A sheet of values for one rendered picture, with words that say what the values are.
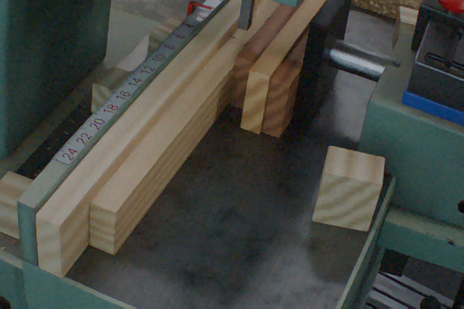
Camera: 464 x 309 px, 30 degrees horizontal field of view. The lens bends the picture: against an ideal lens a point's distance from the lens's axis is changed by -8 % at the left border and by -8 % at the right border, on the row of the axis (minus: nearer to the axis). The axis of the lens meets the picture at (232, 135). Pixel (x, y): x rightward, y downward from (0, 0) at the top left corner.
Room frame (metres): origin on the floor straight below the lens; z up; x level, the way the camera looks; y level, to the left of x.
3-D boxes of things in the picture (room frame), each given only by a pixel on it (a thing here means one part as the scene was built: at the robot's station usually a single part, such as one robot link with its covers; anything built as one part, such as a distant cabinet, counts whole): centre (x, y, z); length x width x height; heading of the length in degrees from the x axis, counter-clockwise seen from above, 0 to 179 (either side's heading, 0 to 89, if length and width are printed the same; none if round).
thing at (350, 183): (0.51, -0.09, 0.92); 0.04 x 0.03 x 0.05; 84
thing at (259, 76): (0.70, -0.04, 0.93); 0.22 x 0.02 x 0.06; 164
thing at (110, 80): (0.74, 0.12, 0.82); 0.04 x 0.04 x 0.04; 71
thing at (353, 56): (0.65, -0.09, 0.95); 0.09 x 0.07 x 0.09; 164
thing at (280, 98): (0.69, -0.06, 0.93); 0.20 x 0.02 x 0.05; 164
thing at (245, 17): (0.68, 0.00, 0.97); 0.01 x 0.01 x 0.05; 74
